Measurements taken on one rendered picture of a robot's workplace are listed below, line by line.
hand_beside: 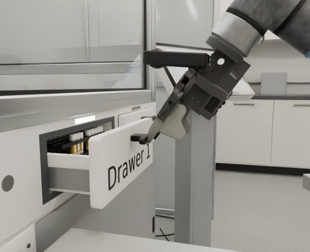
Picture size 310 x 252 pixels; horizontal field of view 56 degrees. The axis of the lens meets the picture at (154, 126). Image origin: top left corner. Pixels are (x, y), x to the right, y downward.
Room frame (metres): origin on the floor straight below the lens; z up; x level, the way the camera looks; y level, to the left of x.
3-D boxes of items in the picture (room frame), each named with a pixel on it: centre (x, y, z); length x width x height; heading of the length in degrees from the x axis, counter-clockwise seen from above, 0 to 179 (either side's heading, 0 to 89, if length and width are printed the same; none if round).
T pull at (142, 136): (0.55, 0.03, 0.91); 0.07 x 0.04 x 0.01; 165
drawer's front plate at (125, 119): (0.88, 0.05, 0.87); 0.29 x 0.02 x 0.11; 165
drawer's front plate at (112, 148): (0.56, 0.05, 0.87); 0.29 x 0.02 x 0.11; 165
